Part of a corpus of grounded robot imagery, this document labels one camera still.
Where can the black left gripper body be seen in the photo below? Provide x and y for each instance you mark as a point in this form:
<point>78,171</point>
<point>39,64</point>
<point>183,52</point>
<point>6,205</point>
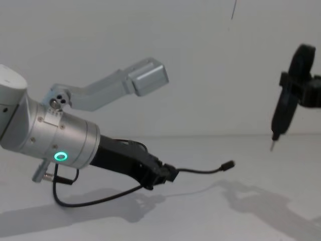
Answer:
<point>118,155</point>

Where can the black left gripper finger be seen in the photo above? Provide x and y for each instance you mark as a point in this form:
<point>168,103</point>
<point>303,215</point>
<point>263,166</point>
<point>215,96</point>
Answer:
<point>164,168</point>
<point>158,180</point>

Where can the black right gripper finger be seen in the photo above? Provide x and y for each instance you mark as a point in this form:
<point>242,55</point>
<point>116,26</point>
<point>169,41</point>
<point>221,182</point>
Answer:
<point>292,79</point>
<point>309,96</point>

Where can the white table cloth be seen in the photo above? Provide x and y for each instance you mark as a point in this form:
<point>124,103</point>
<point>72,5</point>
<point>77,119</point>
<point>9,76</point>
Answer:
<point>225,200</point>

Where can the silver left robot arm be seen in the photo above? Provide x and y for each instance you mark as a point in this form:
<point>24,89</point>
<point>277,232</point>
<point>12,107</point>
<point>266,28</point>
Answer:
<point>50,130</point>

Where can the white curtain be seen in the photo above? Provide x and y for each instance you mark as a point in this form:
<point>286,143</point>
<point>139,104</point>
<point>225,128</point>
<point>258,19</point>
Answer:
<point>175,37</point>

